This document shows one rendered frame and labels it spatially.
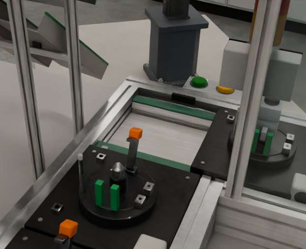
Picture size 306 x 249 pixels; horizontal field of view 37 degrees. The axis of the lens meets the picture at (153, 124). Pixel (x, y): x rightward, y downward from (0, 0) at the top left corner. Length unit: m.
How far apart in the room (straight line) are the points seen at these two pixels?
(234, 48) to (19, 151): 0.61
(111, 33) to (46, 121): 0.58
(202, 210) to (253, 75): 0.27
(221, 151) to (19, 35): 0.46
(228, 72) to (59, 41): 0.38
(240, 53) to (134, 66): 0.77
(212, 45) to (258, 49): 0.94
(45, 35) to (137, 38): 0.77
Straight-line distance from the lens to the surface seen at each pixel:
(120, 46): 1.61
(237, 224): 0.91
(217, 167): 0.92
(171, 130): 1.09
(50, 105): 1.29
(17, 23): 0.79
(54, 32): 0.96
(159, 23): 1.28
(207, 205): 0.85
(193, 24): 1.29
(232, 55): 0.75
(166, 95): 1.15
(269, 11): 0.69
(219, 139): 0.99
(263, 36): 0.70
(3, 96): 1.36
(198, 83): 1.18
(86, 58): 1.07
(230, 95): 1.17
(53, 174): 0.91
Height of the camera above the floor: 1.56
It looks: 35 degrees down
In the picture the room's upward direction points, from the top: 3 degrees clockwise
